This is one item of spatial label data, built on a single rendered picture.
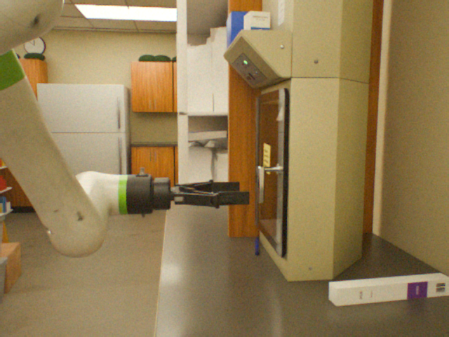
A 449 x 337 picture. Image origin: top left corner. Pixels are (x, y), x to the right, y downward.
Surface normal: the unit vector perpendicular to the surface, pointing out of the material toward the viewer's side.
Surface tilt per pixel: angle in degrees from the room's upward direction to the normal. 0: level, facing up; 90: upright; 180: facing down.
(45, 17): 124
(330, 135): 90
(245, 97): 90
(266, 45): 90
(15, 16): 111
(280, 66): 90
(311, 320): 0
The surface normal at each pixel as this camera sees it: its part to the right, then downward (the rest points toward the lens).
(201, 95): -0.31, 0.16
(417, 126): -0.99, 0.01
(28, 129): 0.76, 0.22
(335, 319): 0.00, -0.99
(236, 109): 0.12, 0.12
